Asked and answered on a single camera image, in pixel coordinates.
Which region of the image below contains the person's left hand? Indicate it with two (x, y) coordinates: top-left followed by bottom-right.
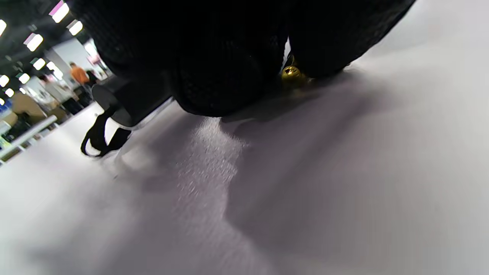
(69, 0), (416, 117)

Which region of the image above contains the black cylinder with wrist strap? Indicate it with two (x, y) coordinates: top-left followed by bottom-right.
(80, 76), (175, 158)

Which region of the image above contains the small gold metal object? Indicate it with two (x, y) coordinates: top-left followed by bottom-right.
(281, 56), (311, 89)

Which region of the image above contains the group of ceiling lights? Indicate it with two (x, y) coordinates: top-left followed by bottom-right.
(0, 1), (84, 106)

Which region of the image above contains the brown cardboard box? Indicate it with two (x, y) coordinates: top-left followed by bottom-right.
(10, 92), (48, 120)

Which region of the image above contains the white background table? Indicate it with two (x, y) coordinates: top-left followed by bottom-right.
(0, 115), (58, 164)

